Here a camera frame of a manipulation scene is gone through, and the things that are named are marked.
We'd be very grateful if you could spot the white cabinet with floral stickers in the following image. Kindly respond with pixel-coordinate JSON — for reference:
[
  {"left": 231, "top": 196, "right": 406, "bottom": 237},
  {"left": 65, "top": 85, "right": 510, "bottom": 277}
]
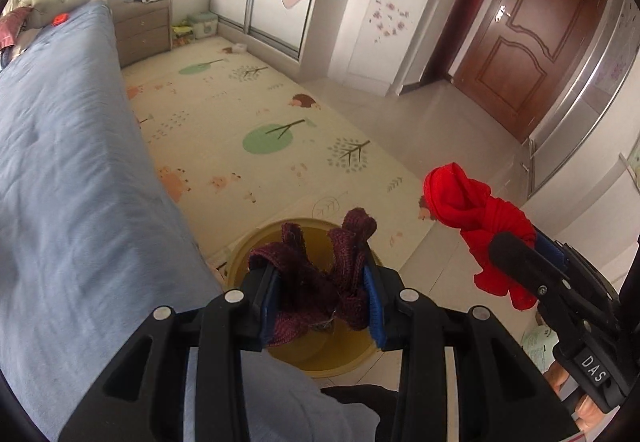
[{"left": 341, "top": 0, "right": 442, "bottom": 98}]

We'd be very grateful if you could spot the brown wooden nightstand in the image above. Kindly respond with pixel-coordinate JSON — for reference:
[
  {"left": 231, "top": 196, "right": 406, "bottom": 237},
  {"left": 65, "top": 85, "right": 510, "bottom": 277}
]
[{"left": 112, "top": 0, "right": 174, "bottom": 69}]

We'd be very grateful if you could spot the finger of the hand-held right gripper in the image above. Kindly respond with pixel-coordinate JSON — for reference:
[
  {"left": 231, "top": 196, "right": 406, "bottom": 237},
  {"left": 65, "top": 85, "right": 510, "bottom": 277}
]
[
  {"left": 487, "top": 231, "right": 572, "bottom": 309},
  {"left": 532, "top": 232, "right": 577, "bottom": 275}
]

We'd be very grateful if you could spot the pink pillow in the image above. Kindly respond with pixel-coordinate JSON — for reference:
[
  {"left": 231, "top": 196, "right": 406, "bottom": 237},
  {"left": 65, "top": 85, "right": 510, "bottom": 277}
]
[{"left": 0, "top": 6, "right": 34, "bottom": 48}]

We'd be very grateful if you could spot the brown wooden door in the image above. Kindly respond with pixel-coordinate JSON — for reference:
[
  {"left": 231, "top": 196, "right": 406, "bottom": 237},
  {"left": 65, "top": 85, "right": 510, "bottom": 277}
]
[{"left": 447, "top": 0, "right": 614, "bottom": 143}]

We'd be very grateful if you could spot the red cloth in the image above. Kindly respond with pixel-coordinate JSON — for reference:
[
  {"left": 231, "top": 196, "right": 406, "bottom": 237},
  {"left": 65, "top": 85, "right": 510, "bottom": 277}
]
[{"left": 422, "top": 162, "right": 539, "bottom": 311}]

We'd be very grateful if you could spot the maroon knit cloth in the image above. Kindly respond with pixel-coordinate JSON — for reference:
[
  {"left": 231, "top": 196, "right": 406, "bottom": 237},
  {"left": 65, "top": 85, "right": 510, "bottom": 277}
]
[{"left": 248, "top": 207, "right": 379, "bottom": 342}]

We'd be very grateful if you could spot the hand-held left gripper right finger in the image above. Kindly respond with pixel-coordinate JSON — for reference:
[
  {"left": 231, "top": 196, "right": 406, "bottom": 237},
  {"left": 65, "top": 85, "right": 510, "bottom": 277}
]
[{"left": 362, "top": 249, "right": 583, "bottom": 442}]

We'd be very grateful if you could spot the green storage box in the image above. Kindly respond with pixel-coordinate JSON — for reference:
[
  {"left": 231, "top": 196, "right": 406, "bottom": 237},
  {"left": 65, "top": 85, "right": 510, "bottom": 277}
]
[{"left": 187, "top": 12, "right": 220, "bottom": 40}]

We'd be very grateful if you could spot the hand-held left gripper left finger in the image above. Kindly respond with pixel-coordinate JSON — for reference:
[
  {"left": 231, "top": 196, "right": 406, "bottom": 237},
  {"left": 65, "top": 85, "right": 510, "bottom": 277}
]
[{"left": 59, "top": 264, "right": 281, "bottom": 442}]

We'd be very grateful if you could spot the printed play mat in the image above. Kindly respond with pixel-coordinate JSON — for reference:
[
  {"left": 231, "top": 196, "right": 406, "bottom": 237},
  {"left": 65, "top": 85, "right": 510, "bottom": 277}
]
[{"left": 120, "top": 34, "right": 436, "bottom": 283}]

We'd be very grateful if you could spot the bed with blue sheet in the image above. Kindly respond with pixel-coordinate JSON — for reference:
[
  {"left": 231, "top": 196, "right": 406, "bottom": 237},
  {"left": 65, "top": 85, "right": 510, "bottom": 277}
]
[{"left": 0, "top": 0, "right": 381, "bottom": 442}]

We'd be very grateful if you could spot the person's right hand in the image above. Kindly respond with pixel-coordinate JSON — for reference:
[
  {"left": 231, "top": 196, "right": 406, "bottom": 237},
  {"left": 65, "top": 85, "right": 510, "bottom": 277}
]
[{"left": 545, "top": 361, "right": 602, "bottom": 429}]

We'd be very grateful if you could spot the silver framed cabinet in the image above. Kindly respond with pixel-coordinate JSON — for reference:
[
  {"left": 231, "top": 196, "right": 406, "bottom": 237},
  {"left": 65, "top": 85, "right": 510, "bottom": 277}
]
[{"left": 519, "top": 0, "right": 640, "bottom": 203}]

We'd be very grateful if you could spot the green paper sheet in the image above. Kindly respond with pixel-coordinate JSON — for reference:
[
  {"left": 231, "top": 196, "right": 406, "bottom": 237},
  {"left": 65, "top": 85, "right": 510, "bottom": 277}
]
[{"left": 522, "top": 324, "right": 559, "bottom": 373}]

